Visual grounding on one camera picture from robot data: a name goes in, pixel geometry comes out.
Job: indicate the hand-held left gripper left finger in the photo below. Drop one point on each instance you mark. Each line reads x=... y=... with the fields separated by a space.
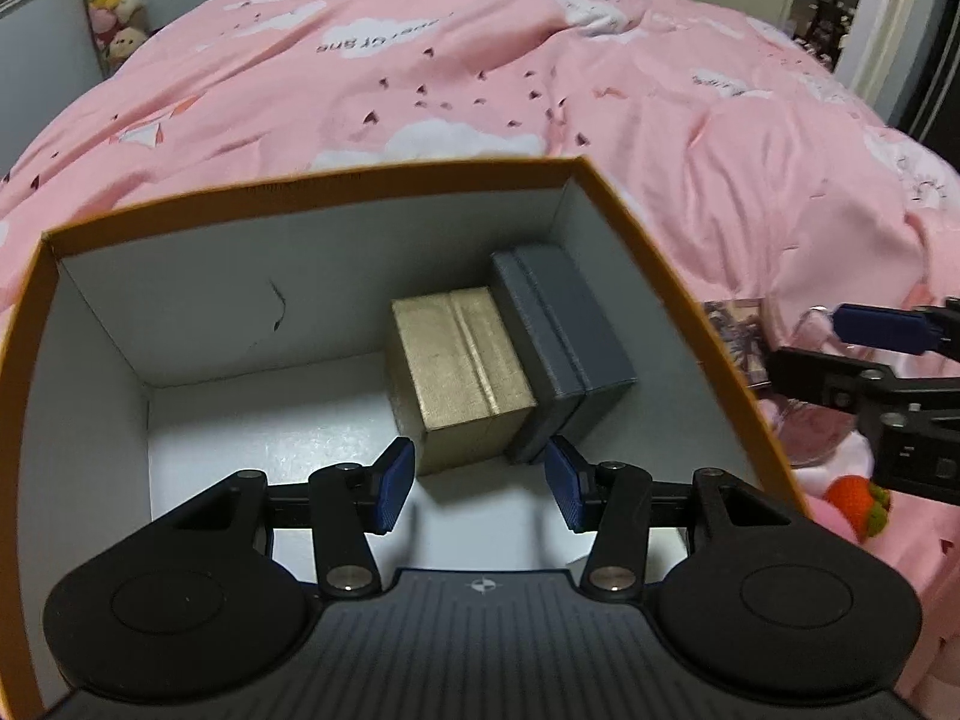
x=395 y=484

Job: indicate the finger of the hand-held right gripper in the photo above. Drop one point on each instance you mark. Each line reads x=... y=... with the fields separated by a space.
x=810 y=375
x=877 y=326

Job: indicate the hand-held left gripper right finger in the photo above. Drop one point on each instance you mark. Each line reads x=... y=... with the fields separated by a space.
x=564 y=484

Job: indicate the clear glass jar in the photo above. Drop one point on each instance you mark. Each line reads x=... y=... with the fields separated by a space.
x=814 y=435

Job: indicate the crocheted red strawberry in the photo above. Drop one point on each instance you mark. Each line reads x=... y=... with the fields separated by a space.
x=851 y=499

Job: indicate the gold brown gift box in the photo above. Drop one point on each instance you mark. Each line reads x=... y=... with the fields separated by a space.
x=450 y=367

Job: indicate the dark grey gift box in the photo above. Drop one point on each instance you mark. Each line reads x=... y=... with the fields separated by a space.
x=570 y=315

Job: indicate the orange cardboard box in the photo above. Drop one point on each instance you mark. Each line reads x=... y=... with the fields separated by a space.
x=225 y=300

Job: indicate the printed floral card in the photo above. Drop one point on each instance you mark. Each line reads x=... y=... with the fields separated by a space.
x=735 y=337

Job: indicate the pink printed blanket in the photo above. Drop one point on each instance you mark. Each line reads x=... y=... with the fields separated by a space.
x=450 y=75

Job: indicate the tan bear plush toy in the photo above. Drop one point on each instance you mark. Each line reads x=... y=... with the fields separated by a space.
x=126 y=45

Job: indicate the grey wardrobe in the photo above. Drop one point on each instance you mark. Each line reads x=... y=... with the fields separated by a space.
x=45 y=67

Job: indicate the white door frame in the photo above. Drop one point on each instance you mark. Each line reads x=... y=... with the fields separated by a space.
x=885 y=15

